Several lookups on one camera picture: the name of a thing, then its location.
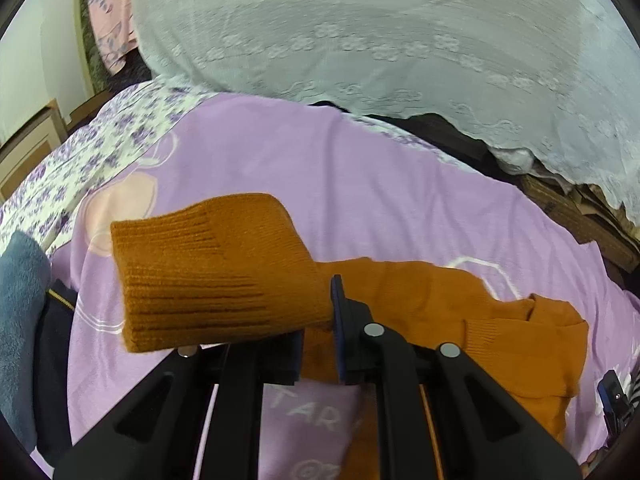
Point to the blue grey fleece cloth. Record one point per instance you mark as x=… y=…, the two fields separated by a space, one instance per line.
x=20 y=320

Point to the white lace cloth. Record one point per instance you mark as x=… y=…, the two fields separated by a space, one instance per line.
x=350 y=25

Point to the orange knit sweater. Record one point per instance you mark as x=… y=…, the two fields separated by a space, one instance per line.
x=210 y=270

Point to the dark cloth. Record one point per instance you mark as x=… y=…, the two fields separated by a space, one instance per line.
x=450 y=135

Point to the brown woven mat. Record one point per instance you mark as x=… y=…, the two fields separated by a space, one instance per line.
x=565 y=205

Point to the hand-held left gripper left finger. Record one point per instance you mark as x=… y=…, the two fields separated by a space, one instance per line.
x=295 y=357

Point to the pink floral cloth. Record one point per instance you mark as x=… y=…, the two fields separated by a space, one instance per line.
x=112 y=15

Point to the wooden furniture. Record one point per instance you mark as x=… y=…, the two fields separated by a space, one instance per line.
x=30 y=145

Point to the purple bed sheet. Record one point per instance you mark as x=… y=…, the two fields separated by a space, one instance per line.
x=350 y=185

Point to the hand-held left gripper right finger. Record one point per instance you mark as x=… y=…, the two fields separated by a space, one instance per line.
x=336 y=310

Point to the white purple floral sheet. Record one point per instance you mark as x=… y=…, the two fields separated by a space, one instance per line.
x=100 y=150

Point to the navy garment with zipper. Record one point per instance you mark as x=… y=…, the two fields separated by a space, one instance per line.
x=55 y=360

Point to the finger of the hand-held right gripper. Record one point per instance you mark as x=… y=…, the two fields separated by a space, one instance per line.
x=614 y=400

